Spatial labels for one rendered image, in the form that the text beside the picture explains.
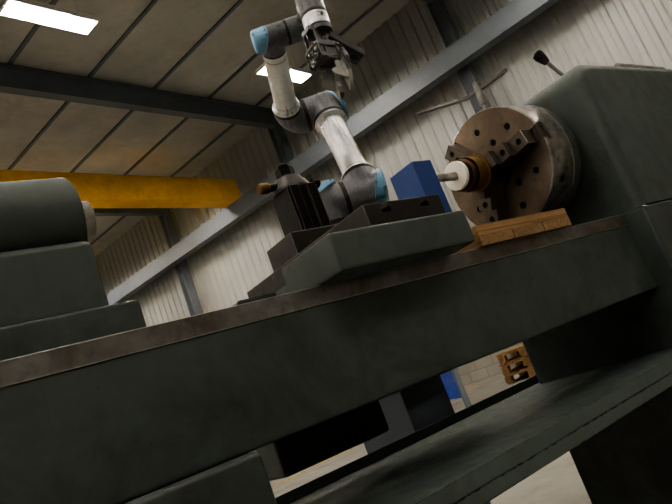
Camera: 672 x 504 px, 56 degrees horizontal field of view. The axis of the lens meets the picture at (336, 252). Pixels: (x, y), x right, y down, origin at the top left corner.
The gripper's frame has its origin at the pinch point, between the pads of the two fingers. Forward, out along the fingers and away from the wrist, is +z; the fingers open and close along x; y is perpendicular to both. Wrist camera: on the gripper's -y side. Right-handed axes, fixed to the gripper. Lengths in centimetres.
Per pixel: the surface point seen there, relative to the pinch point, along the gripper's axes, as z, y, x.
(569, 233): 62, -12, 37
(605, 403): 95, 17, 51
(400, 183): 39.7, 13.4, 21.0
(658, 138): 41, -59, 41
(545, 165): 43, -20, 33
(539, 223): 59, -2, 39
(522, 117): 30.5, -18.8, 33.7
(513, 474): 98, 42, 52
